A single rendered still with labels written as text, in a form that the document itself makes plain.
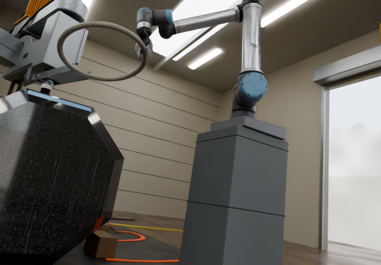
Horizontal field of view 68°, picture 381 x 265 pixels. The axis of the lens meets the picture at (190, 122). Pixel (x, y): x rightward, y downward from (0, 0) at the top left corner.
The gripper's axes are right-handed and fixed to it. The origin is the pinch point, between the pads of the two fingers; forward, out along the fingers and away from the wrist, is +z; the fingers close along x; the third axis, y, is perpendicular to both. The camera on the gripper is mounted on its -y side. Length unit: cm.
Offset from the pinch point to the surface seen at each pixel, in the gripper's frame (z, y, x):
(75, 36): -53, 26, 58
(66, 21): -59, 17, 62
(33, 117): 32, -6, 56
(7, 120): 36, -12, 64
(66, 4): -71, 12, 60
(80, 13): -69, 20, 53
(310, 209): 31, 464, -192
